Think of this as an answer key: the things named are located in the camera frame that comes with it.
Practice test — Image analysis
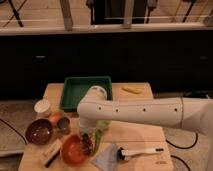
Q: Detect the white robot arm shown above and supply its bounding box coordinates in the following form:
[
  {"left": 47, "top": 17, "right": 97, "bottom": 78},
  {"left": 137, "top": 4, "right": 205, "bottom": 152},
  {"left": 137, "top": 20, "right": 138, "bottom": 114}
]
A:
[{"left": 77, "top": 86, "right": 213, "bottom": 171}]

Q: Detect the grey blue cloth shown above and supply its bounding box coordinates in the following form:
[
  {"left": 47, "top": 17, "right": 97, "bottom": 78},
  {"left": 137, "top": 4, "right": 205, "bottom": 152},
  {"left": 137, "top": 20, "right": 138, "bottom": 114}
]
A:
[{"left": 91, "top": 144, "right": 118, "bottom": 171}]

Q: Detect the light green cup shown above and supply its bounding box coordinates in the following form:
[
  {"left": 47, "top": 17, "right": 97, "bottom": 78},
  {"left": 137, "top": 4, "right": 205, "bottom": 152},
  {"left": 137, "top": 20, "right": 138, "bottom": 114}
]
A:
[{"left": 97, "top": 120, "right": 110, "bottom": 130}]

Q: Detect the dark purple bowl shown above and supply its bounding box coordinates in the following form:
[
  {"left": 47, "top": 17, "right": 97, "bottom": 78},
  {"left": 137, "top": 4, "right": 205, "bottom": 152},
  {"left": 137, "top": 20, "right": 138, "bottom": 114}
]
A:
[{"left": 25, "top": 119, "right": 53, "bottom": 145}]

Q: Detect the black floor cable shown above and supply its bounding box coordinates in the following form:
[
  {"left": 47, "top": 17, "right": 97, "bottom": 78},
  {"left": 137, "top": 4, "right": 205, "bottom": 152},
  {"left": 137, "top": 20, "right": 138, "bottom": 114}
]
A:
[{"left": 165, "top": 132, "right": 199, "bottom": 171}]

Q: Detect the white paper cup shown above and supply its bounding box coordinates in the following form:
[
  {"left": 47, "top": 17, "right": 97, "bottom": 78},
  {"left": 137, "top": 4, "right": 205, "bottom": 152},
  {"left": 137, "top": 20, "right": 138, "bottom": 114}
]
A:
[{"left": 34, "top": 99, "right": 51, "bottom": 117}]

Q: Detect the orange carrot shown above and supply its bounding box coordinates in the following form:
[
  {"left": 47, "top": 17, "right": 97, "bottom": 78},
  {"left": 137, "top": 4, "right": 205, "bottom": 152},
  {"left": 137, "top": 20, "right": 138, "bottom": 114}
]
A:
[{"left": 49, "top": 113, "right": 62, "bottom": 127}]

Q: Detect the red orange bowl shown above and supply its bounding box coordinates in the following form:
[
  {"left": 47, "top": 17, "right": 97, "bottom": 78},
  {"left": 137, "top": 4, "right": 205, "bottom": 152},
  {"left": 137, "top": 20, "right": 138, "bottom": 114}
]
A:
[{"left": 60, "top": 134, "right": 91, "bottom": 166}]

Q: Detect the small metal cup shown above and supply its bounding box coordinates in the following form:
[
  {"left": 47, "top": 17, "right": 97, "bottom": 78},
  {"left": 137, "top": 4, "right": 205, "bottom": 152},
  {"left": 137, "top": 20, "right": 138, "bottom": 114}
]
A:
[{"left": 57, "top": 117, "right": 70, "bottom": 131}]

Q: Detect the yellow banana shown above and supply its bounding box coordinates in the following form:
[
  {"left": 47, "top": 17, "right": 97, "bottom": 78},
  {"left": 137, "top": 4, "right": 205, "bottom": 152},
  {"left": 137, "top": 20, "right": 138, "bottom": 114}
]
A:
[{"left": 122, "top": 86, "right": 142, "bottom": 94}]

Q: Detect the green plastic tray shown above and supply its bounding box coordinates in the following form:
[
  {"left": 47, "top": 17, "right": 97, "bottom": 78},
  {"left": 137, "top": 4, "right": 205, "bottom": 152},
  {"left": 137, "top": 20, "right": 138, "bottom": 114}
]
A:
[{"left": 60, "top": 76, "right": 113, "bottom": 112}]

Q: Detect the green pea pod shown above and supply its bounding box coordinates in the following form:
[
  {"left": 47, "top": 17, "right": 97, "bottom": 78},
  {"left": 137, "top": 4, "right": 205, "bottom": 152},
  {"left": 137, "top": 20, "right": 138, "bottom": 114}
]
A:
[{"left": 92, "top": 130, "right": 102, "bottom": 156}]

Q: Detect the dark purple grape bunch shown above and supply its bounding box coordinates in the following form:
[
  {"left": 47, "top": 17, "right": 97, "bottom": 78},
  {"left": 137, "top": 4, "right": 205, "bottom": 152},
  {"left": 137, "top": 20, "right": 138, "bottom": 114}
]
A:
[{"left": 81, "top": 134, "right": 93, "bottom": 155}]

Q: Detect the white handled black brush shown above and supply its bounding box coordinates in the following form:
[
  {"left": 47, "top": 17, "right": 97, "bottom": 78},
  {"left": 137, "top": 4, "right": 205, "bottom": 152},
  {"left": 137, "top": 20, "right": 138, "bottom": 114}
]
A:
[{"left": 117, "top": 148, "right": 164, "bottom": 161}]

